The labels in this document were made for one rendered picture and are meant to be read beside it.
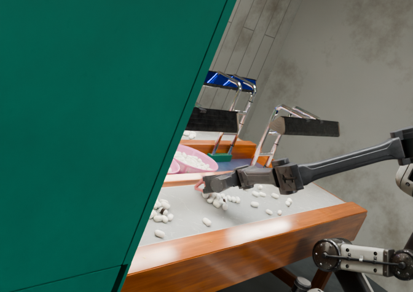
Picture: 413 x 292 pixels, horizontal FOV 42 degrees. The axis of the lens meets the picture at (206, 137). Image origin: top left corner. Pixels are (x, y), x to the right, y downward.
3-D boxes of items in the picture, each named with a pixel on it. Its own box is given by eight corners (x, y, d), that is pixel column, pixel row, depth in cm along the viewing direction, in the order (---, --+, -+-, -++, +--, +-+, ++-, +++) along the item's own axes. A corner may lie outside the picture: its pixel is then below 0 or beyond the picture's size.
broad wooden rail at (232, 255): (352, 241, 284) (368, 210, 279) (86, 340, 138) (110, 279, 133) (333, 228, 290) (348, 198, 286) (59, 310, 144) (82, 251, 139)
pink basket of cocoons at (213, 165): (221, 187, 254) (228, 169, 251) (185, 190, 232) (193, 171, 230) (181, 160, 268) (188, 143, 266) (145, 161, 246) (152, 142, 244)
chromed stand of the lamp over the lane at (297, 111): (287, 198, 277) (325, 119, 266) (268, 201, 261) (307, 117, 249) (259, 180, 287) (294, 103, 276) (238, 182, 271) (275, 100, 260)
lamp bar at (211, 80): (256, 94, 313) (261, 82, 311) (190, 83, 263) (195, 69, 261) (246, 88, 317) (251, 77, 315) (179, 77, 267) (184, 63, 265)
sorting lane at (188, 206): (344, 206, 287) (346, 202, 286) (76, 266, 141) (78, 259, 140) (298, 178, 303) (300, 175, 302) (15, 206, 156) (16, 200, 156)
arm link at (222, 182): (256, 186, 203) (249, 164, 203) (240, 193, 194) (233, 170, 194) (230, 191, 210) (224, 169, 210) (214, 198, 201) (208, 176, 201)
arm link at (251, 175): (302, 190, 165) (292, 156, 165) (286, 196, 163) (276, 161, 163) (254, 187, 206) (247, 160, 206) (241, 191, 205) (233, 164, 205)
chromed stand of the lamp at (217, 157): (230, 161, 298) (262, 86, 287) (208, 162, 282) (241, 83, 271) (204, 146, 308) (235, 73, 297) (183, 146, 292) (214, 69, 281)
